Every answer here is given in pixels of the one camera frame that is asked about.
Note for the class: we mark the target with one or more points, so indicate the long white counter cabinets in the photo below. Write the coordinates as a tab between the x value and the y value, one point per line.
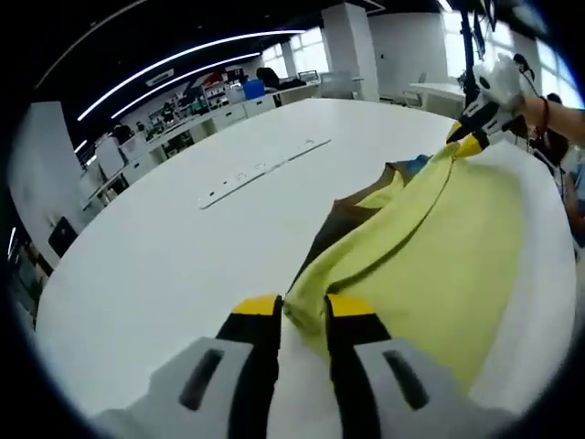
183	132

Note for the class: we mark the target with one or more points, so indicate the blue storage box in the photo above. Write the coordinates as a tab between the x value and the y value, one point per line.
254	89

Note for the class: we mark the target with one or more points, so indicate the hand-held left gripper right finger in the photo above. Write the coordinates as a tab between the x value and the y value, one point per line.
388	393

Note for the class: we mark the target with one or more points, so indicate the long ceiling light strip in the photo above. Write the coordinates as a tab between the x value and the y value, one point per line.
183	57

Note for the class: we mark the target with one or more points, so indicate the ceiling air vent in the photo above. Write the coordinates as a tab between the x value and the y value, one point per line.
160	77

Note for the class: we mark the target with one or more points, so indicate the person's right hand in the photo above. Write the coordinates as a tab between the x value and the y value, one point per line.
529	112

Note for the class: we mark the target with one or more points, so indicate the white square pillar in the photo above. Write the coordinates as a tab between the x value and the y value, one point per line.
43	164
349	50

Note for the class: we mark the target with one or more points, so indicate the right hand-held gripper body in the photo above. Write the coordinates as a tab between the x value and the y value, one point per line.
500	82

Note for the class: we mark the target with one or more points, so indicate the dark equipment stand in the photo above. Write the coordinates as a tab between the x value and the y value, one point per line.
467	41

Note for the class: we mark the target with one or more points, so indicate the white boxy machine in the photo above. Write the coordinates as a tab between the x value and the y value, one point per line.
109	156

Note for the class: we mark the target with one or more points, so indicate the yellow-green grey blue garment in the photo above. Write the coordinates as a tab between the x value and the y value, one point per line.
457	256

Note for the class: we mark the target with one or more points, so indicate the white desk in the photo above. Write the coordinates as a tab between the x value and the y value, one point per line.
434	89

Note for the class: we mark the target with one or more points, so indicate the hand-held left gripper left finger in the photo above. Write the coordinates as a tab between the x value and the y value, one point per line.
215	388

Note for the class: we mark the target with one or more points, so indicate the short ceiling light strip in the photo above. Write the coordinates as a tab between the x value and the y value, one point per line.
183	78

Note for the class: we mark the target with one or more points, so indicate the white flat table strip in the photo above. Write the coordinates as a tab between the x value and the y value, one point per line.
265	174

